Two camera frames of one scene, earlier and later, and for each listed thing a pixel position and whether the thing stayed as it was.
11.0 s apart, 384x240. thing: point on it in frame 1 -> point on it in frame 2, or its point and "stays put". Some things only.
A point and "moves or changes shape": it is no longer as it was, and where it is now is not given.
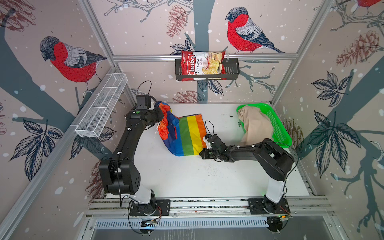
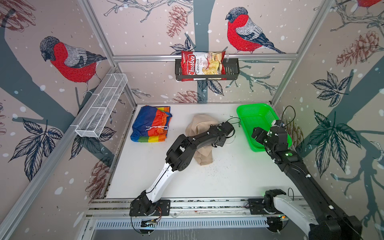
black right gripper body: x=209 y=154 -> x=262 y=138
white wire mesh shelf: x=102 y=104 stays put
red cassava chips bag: x=195 y=62 stays put
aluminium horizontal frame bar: x=230 y=57 stays put
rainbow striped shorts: x=183 y=135 moves or changes shape
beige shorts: x=258 y=125 -> x=203 y=155
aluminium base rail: x=210 y=208 stays put
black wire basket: x=232 y=68 stays put
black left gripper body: x=156 y=115 -> x=222 y=143
